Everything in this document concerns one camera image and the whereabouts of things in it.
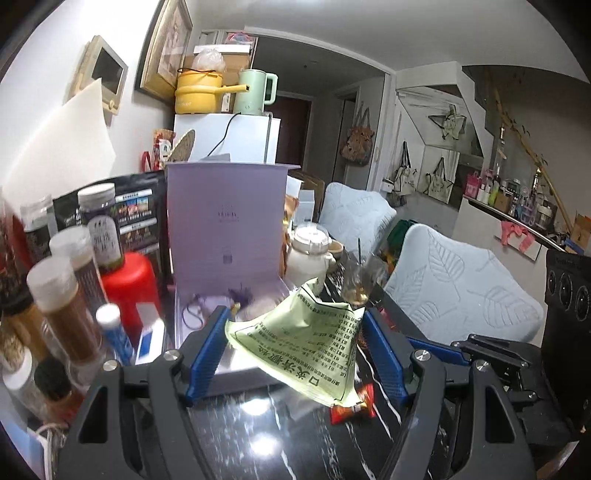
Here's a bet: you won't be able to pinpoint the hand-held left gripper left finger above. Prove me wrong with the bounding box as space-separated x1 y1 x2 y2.
55 305 232 480

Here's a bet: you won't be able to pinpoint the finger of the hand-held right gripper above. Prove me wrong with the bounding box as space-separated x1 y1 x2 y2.
406 333 546 370
495 366 552 416

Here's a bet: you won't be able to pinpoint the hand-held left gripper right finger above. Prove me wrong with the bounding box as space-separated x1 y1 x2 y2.
364 308 539 480

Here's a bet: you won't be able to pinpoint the green snack packet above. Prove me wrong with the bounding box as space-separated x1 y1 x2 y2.
225 277 366 408

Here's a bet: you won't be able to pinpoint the purple gift box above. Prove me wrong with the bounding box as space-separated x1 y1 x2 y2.
164 161 303 393

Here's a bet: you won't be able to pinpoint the small red candy wrapper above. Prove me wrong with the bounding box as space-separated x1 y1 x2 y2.
330 384 377 424

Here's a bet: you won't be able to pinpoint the chair with light leaf cover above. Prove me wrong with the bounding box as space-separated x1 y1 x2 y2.
318 181 398 259
383 223 544 344

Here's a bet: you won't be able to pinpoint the clear glass cup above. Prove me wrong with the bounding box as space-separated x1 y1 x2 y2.
341 237 386 308

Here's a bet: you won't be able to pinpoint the blue tube white cap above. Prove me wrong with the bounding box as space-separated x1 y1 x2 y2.
96 304 137 365

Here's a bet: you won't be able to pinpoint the red plastic container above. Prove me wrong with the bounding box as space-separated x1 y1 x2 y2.
99 251 163 356

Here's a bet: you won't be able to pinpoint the green bag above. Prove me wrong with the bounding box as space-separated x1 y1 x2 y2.
387 220 416 254

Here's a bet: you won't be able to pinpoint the white ceramic jar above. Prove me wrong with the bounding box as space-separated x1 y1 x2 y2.
285 223 337 289

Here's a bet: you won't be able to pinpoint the group of counter bottles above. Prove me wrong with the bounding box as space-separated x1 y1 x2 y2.
466 166 578 232

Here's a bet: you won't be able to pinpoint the white counter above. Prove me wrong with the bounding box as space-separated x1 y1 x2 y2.
455 196 591 268

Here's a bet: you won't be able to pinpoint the white lid brown spice jar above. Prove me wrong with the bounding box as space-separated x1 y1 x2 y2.
27 256 105 365

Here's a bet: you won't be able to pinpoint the black printed bag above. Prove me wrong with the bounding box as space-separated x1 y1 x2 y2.
52 173 169 282

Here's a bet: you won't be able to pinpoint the small dark cap bottle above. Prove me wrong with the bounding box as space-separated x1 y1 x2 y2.
34 357 75 407

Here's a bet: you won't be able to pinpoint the orange snack bags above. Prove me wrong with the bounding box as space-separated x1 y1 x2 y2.
281 194 301 259

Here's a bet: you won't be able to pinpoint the white lid dark spice jar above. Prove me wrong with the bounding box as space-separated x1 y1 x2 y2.
48 226 109 315

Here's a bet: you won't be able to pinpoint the cream canvas tote bag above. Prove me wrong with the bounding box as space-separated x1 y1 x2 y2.
422 157 455 204
390 141 419 192

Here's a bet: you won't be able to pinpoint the white cardboard box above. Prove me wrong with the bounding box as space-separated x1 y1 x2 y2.
298 189 317 224

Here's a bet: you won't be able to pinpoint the bamboo branch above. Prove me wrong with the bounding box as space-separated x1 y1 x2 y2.
489 78 573 227

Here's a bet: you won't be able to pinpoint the flat brown cardboard boxes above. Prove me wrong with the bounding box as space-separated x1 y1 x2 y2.
288 171 326 199

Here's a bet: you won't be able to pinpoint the clear lid dark jar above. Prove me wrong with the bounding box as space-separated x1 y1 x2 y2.
21 195 58 264

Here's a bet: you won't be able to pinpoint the woven round fan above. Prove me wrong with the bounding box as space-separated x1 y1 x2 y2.
171 129 197 162

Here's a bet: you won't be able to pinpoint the brown patterned tote bag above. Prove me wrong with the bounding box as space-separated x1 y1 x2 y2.
340 106 375 166

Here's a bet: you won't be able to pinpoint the red printed snack bag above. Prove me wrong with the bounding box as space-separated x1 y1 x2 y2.
141 128 178 171

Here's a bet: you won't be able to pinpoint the white fridge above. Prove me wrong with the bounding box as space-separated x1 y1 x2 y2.
173 112 281 164

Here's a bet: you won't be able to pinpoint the glass jar red contents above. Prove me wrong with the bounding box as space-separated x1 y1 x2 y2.
0 185 34 315

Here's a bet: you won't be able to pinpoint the dark brown door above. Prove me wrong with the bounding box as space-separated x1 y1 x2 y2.
277 92 312 164

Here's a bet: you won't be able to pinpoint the yellow pot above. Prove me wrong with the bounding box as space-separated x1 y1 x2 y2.
174 69 245 116

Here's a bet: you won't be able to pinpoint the green electric kettle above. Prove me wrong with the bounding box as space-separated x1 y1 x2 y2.
232 69 279 116

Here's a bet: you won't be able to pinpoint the brown cardboard box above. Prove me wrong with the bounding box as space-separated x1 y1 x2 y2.
182 44 254 114

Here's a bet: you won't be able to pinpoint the clear plastic bag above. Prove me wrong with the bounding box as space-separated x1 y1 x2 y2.
191 47 227 73

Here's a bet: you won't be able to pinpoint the gold framed picture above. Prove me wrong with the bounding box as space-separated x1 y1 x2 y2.
135 0 194 101

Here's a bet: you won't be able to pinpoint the black power cable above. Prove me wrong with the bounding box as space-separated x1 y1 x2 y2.
208 113 245 158

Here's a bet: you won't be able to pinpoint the beige wall intercom panel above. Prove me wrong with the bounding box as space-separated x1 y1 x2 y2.
69 34 129 116

